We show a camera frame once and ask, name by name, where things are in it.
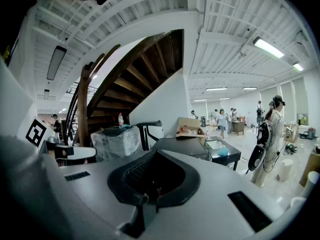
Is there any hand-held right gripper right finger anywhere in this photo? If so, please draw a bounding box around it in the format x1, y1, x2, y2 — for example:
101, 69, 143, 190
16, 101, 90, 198
139, 149, 286, 240

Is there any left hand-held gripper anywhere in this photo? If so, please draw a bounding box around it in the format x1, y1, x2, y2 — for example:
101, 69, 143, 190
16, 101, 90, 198
16, 116, 98, 161

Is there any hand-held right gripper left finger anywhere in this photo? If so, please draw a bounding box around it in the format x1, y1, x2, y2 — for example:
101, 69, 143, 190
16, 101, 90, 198
42, 149, 157, 240

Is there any black washing machine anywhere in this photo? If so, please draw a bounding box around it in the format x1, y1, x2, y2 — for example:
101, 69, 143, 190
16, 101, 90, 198
151, 136, 210, 162

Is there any plastic-wrapped black appliance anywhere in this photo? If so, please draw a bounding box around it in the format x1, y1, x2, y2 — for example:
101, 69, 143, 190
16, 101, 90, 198
89, 125, 144, 163

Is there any black sink table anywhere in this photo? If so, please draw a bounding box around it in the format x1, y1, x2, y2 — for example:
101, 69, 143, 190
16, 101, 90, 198
204, 136, 242, 172

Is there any white sink basin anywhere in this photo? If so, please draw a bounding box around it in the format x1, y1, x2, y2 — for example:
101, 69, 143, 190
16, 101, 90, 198
206, 139, 228, 150

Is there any black white backpack device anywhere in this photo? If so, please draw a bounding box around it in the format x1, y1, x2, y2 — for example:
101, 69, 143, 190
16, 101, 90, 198
247, 120, 271, 172

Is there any small wooden cabinet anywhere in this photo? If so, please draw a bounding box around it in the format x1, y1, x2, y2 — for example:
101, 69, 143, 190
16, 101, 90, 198
231, 120, 245, 137

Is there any white cylinder bin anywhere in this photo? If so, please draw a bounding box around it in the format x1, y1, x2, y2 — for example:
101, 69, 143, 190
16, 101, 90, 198
277, 158, 294, 182

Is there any open cardboard box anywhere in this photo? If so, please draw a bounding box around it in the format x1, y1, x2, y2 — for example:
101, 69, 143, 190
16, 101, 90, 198
175, 116, 209, 139

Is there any wooden spiral staircase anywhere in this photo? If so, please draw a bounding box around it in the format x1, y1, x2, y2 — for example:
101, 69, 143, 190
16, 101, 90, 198
61, 28, 185, 149

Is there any unlit long ceiling lamp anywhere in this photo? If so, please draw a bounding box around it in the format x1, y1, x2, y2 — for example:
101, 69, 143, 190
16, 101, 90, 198
46, 45, 68, 81

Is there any red grey vacuum cleaner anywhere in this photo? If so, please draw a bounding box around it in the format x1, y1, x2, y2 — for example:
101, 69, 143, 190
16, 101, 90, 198
299, 126, 317, 141

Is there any clear plastic jug red handle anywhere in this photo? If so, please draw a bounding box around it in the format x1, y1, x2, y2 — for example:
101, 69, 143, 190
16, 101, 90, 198
180, 124, 198, 135

